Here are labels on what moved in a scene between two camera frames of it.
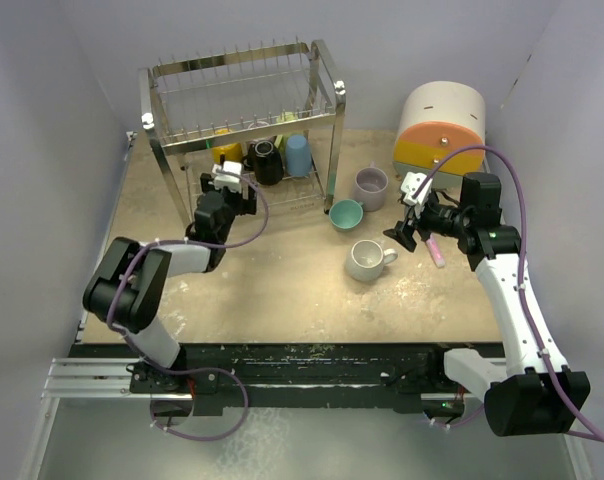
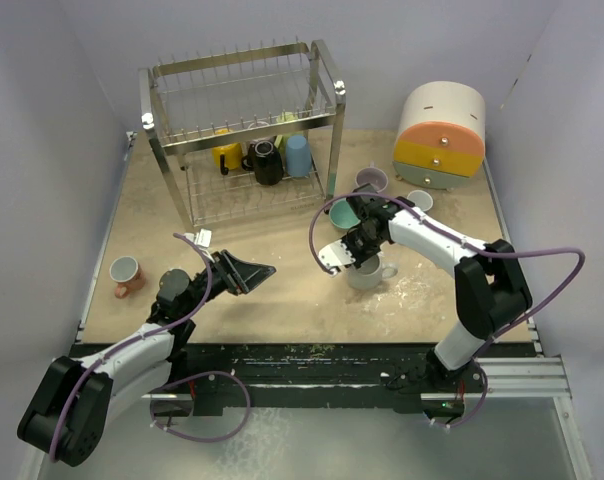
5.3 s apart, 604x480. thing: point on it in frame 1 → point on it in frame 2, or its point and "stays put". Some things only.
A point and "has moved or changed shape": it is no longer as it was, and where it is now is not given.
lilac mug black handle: [258, 124] stays put
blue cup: [299, 161] stays put
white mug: [366, 258] has moved or changed shape
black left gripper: [243, 206] → [238, 275]
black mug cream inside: [265, 161] stays put
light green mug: [281, 140] stays put
